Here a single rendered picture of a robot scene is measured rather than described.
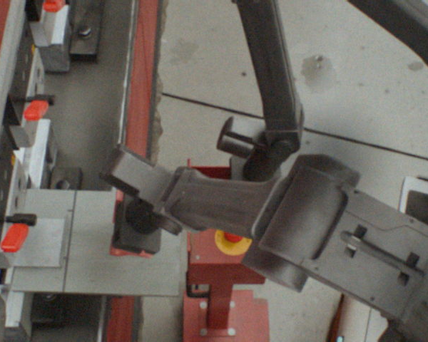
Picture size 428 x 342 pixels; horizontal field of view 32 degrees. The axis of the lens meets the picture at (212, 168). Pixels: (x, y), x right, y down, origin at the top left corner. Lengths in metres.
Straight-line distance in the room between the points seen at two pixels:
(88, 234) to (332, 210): 0.70
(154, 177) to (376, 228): 0.46
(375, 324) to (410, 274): 1.38
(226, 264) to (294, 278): 0.86
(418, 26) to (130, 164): 0.44
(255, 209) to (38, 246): 0.63
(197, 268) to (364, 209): 0.90
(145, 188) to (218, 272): 0.52
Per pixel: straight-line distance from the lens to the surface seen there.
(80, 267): 1.21
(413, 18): 1.07
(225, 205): 0.73
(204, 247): 1.45
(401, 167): 2.52
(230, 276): 1.50
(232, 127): 1.31
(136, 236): 1.09
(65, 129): 1.48
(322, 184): 0.59
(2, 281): 1.23
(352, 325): 1.97
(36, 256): 1.22
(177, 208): 0.88
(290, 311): 2.24
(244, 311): 2.10
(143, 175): 0.99
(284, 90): 1.20
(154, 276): 1.19
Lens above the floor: 2.11
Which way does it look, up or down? 61 degrees down
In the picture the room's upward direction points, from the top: 3 degrees clockwise
